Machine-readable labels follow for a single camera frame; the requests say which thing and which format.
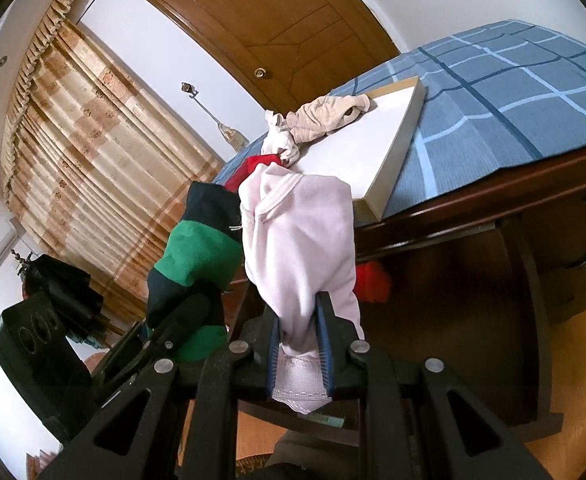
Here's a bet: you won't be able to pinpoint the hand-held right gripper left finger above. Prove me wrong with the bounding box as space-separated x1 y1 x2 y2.
38 305 284 480

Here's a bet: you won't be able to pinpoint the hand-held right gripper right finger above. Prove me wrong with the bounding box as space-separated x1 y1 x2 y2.
315 290 548 480

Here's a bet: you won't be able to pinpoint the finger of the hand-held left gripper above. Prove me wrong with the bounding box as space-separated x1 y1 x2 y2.
140 292 214 361

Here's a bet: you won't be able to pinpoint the green and black sock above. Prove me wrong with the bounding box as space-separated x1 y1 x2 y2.
145 180 246 363

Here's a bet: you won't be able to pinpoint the pale pink underwear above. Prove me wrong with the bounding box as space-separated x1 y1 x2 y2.
238 165 366 416

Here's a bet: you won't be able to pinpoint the dark wooden desk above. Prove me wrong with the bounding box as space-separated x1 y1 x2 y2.
223 210 564 441

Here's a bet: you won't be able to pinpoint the white grey underwear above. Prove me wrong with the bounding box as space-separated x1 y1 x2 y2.
262 110 301 166

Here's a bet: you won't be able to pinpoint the cream dotted underwear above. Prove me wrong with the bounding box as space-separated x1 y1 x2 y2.
285 94 371 145

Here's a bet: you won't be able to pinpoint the beige patterned curtain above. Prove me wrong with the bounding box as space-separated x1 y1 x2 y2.
0 5 226 321

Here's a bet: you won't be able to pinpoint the slim metal stand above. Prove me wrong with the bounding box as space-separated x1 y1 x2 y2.
180 80 248 151

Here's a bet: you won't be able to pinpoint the white flat board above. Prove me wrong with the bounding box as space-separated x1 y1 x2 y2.
258 76 426 223

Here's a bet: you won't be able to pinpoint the wooden side drawers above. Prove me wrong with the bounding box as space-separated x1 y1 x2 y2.
518 180 586 323

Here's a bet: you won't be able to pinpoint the blue plaid bedsheet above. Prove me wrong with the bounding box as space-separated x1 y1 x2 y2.
213 20 586 218

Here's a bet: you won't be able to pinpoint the brown wooden door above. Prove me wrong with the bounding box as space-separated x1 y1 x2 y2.
115 0 401 116

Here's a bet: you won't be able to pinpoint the dark wooden bed frame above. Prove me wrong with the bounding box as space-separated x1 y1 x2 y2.
353 137 586 261

